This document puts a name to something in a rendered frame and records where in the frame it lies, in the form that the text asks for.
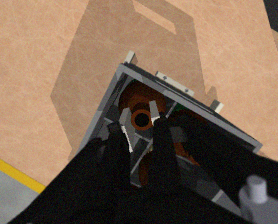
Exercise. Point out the grey divided crate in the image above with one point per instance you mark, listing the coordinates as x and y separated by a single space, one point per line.
192 176

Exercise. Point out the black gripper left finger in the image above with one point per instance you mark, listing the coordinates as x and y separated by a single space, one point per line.
57 203

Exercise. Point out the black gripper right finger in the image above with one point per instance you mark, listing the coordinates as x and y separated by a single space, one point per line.
241 174

